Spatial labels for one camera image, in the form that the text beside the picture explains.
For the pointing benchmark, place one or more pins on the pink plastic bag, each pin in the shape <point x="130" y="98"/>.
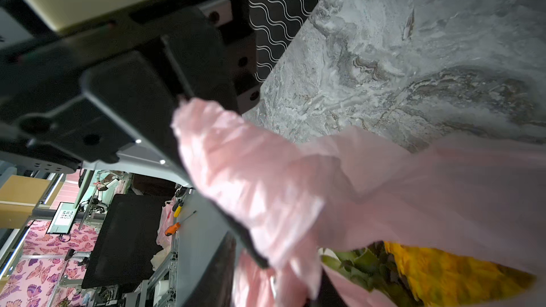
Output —
<point x="465" y="195"/>

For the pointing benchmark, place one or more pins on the yellow pineapple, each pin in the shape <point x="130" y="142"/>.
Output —
<point x="416" y="276"/>

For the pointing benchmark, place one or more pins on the orange handled screwdriver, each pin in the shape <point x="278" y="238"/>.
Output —
<point x="172" y="230"/>

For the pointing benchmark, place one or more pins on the black computer monitor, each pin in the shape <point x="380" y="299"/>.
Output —
<point x="126" y="243"/>

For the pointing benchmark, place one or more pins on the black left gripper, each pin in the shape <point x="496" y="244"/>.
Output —
<point x="96" y="89"/>

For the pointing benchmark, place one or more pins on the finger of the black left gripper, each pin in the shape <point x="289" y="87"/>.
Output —
<point x="209" y="226"/>

